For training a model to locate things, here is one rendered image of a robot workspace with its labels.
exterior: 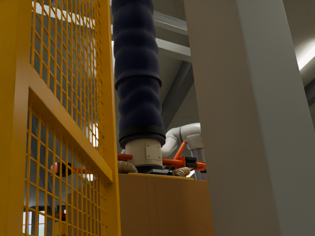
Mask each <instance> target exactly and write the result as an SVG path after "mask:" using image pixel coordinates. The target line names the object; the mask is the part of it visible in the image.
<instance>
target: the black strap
mask: <svg viewBox="0 0 315 236"><path fill-rule="evenodd" d="M141 133H155V134H159V135H161V136H163V137H164V139H165V140H166V135H165V130H164V129H163V128H162V127H159V126H156V125H136V126H132V127H128V128H126V129H124V130H122V131H121V132H120V133H119V143H120V142H121V140H122V139H123V138H125V137H127V136H130V135H135V134H141Z"/></svg>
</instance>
